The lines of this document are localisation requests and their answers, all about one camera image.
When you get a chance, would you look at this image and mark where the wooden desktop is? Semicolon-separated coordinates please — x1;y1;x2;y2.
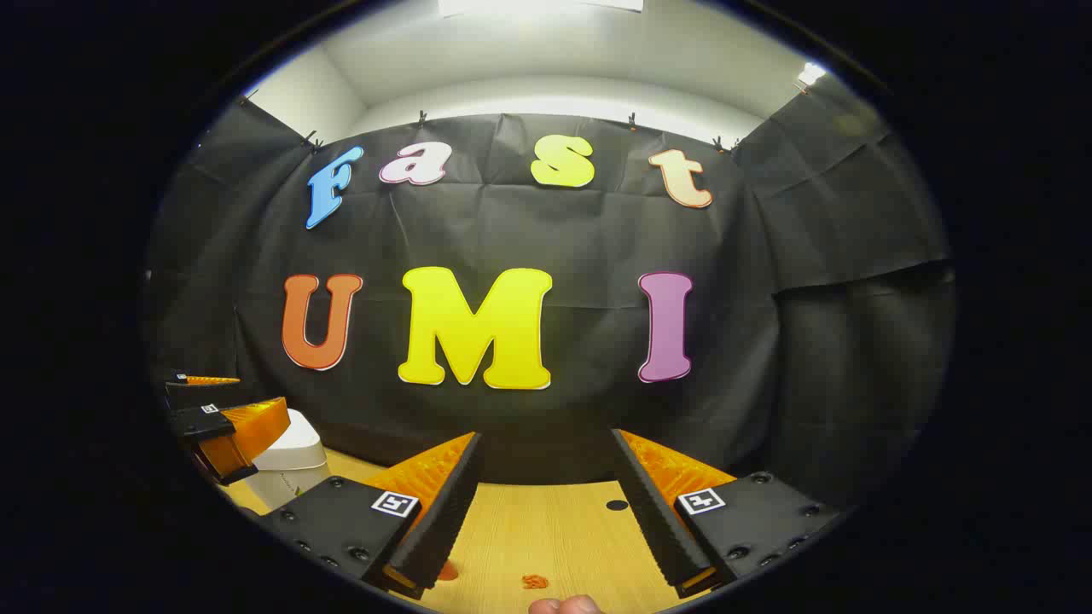
218;448;709;614

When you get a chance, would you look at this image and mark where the black backdrop cloth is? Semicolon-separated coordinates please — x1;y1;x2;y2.
141;72;956;513

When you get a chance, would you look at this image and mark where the ceiling light panel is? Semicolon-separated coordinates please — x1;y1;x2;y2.
437;0;646;16

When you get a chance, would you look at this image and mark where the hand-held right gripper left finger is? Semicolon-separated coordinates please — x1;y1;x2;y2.
254;431;485;600

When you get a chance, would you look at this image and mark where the white desktop garbage bin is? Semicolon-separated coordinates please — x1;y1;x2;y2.
243;408;333;513

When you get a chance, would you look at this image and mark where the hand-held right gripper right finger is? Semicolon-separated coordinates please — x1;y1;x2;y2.
609;428;845;600

